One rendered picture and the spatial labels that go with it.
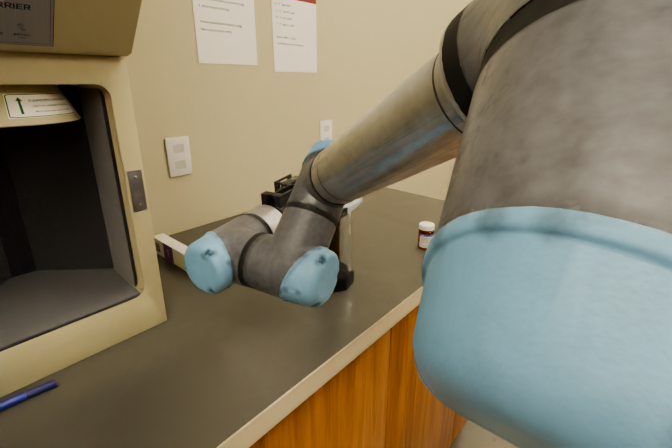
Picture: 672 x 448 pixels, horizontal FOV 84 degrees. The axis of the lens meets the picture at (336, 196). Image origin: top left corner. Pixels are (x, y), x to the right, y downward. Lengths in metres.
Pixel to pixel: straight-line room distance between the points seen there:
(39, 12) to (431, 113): 0.47
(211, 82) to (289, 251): 0.86
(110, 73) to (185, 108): 0.55
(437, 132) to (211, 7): 1.06
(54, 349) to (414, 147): 0.63
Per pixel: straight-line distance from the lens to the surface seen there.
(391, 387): 0.99
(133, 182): 0.69
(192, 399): 0.64
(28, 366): 0.76
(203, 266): 0.50
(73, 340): 0.76
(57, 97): 0.70
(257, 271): 0.48
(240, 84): 1.29
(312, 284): 0.44
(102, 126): 0.71
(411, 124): 0.28
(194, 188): 1.24
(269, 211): 0.58
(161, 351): 0.74
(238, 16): 1.31
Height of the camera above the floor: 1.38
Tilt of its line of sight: 17 degrees down
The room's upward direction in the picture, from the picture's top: straight up
